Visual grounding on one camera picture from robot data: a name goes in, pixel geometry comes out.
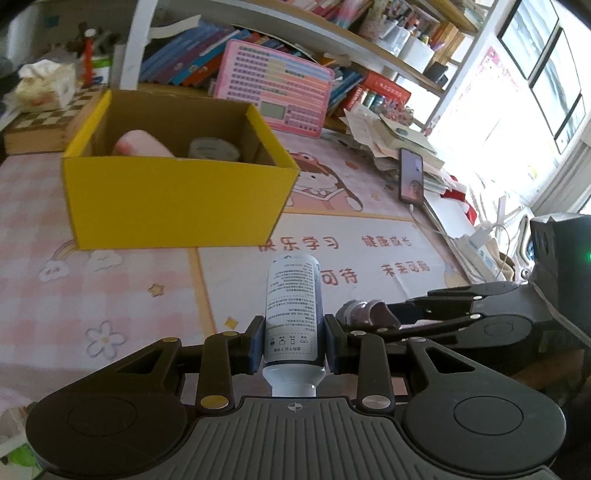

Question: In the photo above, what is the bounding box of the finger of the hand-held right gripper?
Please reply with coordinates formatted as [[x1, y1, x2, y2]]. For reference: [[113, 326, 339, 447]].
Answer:
[[390, 282, 521, 320], [376, 315, 483, 342]]

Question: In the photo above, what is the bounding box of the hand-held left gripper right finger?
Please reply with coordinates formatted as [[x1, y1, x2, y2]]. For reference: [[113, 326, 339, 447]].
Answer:
[[323, 315, 476, 411]]

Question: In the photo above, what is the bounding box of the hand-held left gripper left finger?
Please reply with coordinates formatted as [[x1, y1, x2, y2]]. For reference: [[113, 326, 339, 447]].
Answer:
[[113, 315, 267, 412]]

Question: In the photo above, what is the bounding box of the small grey pink toy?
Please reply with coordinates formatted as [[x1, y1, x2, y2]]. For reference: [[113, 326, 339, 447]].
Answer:
[[336, 299, 400, 329]]

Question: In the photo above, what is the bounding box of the white spray bottle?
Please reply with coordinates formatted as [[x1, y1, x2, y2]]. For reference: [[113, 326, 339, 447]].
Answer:
[[262, 254, 328, 398]]

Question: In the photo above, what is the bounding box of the yellow cardboard box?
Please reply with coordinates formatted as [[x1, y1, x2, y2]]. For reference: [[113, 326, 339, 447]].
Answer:
[[62, 89, 301, 251]]

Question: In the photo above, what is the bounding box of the silver tape roll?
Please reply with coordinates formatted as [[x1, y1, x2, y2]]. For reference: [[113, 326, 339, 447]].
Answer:
[[188, 137, 241, 162]]

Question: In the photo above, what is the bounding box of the pink plush toy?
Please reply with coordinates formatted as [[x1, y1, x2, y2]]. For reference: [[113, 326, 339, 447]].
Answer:
[[113, 130, 174, 159]]

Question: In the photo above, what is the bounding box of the red white cloth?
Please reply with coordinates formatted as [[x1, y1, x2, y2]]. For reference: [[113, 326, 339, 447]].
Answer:
[[440, 178, 479, 228]]

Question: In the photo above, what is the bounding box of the black smartphone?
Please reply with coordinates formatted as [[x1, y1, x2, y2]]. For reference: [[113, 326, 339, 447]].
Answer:
[[398, 148, 424, 206]]

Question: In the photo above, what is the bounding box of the pink printed desk mat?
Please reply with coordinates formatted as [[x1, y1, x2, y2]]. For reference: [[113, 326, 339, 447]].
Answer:
[[0, 133, 472, 416]]

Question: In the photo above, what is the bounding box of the stack of loose papers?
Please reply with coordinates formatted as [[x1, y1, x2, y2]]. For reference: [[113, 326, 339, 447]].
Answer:
[[341, 104, 445, 188]]

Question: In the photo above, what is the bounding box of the window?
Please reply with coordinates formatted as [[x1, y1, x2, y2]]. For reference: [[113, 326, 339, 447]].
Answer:
[[496, 0, 591, 156]]

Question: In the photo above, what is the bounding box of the red box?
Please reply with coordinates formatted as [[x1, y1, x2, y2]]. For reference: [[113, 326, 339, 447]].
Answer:
[[344, 71, 413, 112]]

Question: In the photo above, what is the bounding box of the white storage box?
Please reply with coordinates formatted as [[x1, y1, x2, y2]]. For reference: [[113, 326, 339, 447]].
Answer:
[[397, 34, 435, 73]]

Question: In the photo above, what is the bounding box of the pink learning board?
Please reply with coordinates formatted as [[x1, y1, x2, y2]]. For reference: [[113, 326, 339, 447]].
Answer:
[[212, 39, 335, 138]]

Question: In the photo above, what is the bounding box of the row of blue books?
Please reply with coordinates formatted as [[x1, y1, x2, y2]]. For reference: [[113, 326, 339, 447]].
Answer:
[[140, 22, 260, 88]]

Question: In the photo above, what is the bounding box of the checkered wooden board box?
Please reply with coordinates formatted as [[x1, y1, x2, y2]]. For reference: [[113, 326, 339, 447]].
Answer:
[[4, 88, 105, 156]]

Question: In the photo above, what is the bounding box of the row of thick books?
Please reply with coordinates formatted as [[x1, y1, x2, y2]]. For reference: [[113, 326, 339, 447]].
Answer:
[[295, 0, 372, 29]]

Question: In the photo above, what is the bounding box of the green white tub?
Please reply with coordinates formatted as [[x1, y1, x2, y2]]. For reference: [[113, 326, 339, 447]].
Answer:
[[92, 54, 112, 85]]

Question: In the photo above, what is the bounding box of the red white bottle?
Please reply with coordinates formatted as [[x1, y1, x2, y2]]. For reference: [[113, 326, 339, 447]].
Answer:
[[83, 28, 96, 87]]

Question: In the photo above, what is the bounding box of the crumpled tissue pack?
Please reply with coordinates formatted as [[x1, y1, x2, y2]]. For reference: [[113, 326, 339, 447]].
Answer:
[[14, 60, 77, 110]]

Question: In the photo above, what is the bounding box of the white charging cable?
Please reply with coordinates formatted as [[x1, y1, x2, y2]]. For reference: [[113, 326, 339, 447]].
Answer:
[[409, 204, 465, 241]]

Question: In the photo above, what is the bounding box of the pink wall poster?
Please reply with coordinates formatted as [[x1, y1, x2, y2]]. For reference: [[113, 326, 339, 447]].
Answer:
[[428, 46, 505, 136]]

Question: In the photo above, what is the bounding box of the white shelf post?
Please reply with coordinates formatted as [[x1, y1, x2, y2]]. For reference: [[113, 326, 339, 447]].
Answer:
[[119, 0, 163, 90]]

